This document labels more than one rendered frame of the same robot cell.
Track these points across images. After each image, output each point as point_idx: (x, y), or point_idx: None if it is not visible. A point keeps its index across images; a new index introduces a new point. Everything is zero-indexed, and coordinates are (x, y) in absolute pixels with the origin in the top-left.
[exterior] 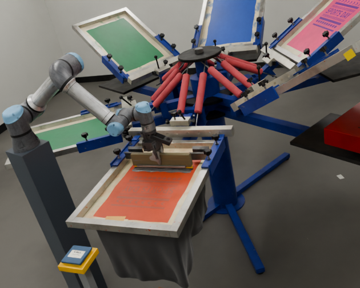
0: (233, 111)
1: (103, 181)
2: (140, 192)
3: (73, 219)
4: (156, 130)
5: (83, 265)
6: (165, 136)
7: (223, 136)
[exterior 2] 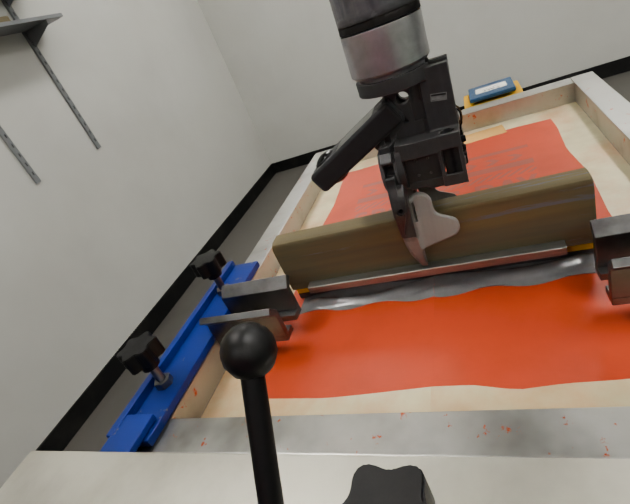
0: None
1: None
2: (456, 189)
3: (571, 79)
4: (359, 95)
5: (466, 97)
6: (335, 151)
7: (101, 448)
